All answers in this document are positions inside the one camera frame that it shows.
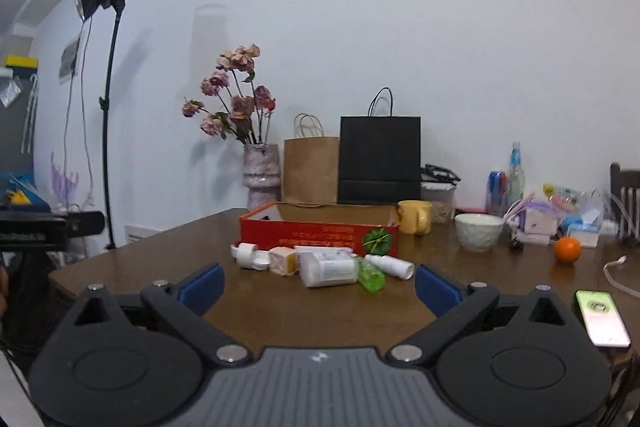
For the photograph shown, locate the dark wooden chair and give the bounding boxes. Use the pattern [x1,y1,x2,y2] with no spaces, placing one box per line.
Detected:
[609,162,640,248]

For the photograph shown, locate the blue and yellow clutter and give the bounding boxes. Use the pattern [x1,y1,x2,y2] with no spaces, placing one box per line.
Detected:
[0,174,51,211]

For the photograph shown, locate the clear plastic bag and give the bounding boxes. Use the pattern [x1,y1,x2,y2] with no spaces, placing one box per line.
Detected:
[580,189,607,223]

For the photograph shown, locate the black folded frames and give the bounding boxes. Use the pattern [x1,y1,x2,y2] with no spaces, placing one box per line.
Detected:
[421,163,461,185]

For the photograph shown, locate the blue tissue pack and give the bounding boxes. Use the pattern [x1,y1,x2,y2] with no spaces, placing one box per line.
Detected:
[562,217,601,249]

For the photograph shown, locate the grey light power adapter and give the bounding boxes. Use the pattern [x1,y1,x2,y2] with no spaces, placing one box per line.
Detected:
[60,38,82,82]

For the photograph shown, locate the white pill bottle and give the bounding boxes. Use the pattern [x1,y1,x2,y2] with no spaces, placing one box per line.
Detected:
[298,251,360,289]

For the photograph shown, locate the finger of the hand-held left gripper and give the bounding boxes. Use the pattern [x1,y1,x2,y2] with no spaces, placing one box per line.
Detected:
[65,210,106,239]

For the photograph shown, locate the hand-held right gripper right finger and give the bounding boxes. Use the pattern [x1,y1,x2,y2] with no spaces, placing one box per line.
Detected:
[387,264,571,367]

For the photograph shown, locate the white charging cable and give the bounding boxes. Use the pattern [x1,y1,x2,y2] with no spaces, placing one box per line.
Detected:
[603,256,640,299]

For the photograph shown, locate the yellow mug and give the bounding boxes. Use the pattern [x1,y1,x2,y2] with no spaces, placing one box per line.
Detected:
[397,200,433,235]

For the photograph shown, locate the small yellow box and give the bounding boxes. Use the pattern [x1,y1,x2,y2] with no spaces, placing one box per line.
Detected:
[269,246,301,277]

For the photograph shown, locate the orange fruit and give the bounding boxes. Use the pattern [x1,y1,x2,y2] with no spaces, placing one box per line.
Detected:
[554,236,582,264]

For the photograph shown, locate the white hanging tongs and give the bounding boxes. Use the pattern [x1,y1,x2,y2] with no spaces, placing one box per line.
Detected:
[22,74,40,155]

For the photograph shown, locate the smartphone with lit screen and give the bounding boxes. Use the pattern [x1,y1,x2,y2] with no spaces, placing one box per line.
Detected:
[575,289,632,349]

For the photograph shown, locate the colourful snack packet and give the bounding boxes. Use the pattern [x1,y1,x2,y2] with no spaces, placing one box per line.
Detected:
[544,183,581,208]

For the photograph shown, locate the white textured bowl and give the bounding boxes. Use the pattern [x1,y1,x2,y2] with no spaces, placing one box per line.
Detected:
[454,213,505,253]

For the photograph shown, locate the dark grey cabinet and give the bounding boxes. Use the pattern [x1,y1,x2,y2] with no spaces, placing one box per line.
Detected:
[0,34,40,178]

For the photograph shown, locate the black paper bag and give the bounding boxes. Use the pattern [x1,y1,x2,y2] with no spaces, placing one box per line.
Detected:
[337,88,422,205]

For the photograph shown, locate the red cardboard box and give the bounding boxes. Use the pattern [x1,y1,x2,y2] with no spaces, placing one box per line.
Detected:
[239,202,401,258]

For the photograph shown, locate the clear plastic food container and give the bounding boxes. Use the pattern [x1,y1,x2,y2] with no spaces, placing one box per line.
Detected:
[421,182,457,225]

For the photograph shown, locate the dried pink flowers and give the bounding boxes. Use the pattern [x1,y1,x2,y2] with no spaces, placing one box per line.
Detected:
[182,44,277,145]

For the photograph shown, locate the clear glass bottle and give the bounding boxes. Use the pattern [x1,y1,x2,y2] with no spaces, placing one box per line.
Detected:
[507,142,526,212]

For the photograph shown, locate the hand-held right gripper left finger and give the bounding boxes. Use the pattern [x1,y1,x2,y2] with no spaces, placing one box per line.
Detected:
[70,263,251,367]

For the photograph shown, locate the blue red soda can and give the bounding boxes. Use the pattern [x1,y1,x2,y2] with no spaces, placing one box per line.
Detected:
[486,171,508,215]

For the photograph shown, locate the green plastic bottle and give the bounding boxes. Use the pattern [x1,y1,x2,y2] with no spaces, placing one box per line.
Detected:
[356,257,386,293]

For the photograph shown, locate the brown paper bag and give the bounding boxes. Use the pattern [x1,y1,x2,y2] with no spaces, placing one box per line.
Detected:
[282,113,341,206]

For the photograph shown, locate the white wall vent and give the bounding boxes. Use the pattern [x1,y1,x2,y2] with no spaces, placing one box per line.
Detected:
[125,224,163,249]

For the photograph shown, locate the white dropper bottle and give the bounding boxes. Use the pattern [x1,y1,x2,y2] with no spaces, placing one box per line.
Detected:
[364,253,416,280]

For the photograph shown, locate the speckled ceramic vase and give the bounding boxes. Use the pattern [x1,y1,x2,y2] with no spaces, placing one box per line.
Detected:
[243,143,281,210]

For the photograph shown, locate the small white box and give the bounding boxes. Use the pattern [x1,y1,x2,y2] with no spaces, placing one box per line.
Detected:
[522,209,553,235]

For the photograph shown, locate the purple plastic hangers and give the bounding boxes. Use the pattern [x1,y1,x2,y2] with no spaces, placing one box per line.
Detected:
[50,152,80,208]

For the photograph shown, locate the white lint brush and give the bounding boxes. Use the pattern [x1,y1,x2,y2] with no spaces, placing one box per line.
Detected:
[231,243,353,271]

